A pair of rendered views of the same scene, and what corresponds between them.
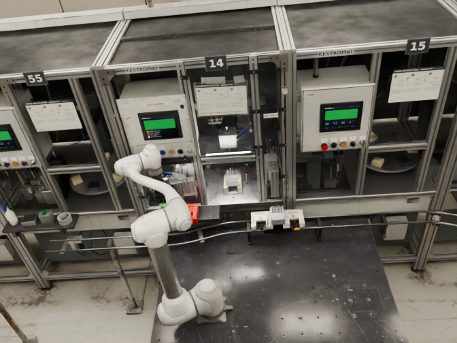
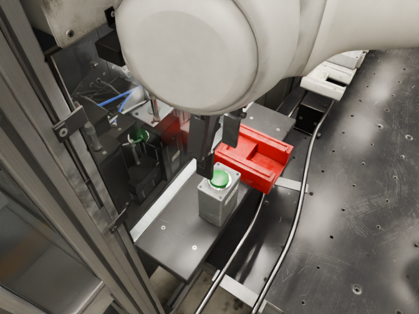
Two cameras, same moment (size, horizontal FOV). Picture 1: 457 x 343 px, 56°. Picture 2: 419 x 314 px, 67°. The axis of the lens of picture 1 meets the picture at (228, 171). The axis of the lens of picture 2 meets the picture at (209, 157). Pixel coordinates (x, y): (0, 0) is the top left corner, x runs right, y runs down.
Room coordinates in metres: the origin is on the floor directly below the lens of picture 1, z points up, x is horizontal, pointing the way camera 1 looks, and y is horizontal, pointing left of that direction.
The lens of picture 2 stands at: (2.03, 0.80, 1.55)
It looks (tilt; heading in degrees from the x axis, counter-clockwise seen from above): 51 degrees down; 298
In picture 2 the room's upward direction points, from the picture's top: straight up
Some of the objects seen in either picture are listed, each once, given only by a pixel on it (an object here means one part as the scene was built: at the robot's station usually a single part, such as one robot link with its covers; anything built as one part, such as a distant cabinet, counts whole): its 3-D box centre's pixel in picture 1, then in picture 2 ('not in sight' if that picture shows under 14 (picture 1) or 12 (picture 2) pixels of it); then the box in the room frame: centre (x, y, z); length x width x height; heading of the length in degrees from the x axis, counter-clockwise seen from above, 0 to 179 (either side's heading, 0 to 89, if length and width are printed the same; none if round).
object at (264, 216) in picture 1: (277, 222); (336, 68); (2.08, -0.30, 0.84); 0.36 x 0.14 x 0.10; 85
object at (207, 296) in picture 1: (207, 295); not in sight; (1.54, 0.22, 0.85); 0.18 x 0.16 x 0.22; 109
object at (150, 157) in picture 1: (149, 156); not in sight; (2.18, 0.48, 1.47); 0.13 x 0.11 x 0.16; 109
